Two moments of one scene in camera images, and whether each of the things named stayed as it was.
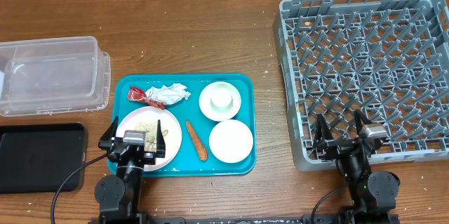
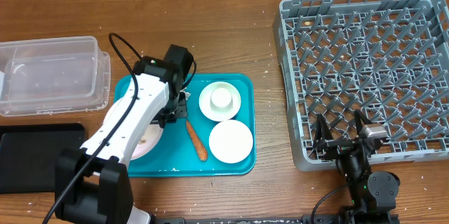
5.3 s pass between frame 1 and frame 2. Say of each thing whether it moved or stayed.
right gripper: stayed
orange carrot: stayed
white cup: stayed
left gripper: moved
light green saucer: stayed
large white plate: moved
